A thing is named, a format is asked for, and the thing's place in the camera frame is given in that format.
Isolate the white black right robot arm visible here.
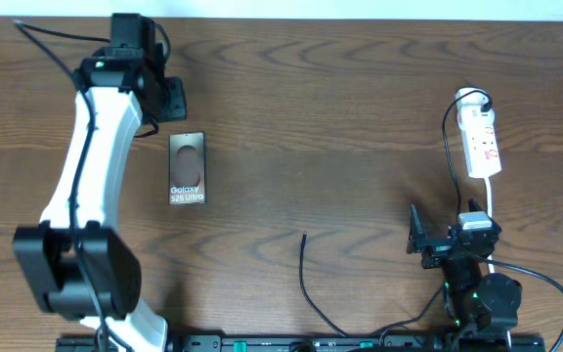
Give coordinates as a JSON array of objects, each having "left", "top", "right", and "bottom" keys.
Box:
[{"left": 407, "top": 200, "right": 522, "bottom": 340}]

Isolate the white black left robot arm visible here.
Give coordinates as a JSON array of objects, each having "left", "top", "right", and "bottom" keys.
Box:
[{"left": 13, "top": 57, "right": 185, "bottom": 351}]

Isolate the white charger plug adapter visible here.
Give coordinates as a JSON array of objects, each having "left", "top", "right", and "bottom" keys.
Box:
[{"left": 455, "top": 87, "right": 495, "bottom": 124}]

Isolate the white power strip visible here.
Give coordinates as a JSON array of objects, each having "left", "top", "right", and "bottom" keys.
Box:
[{"left": 457, "top": 105, "right": 501, "bottom": 179}]

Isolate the white power strip cord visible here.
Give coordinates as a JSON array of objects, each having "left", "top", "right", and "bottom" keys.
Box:
[{"left": 484, "top": 176, "right": 497, "bottom": 275}]

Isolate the black charging cable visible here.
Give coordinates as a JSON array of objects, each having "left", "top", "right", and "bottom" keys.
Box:
[{"left": 298, "top": 88, "right": 494, "bottom": 339}]

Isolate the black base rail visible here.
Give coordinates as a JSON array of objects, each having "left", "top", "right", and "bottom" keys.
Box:
[{"left": 55, "top": 333, "right": 546, "bottom": 352}]

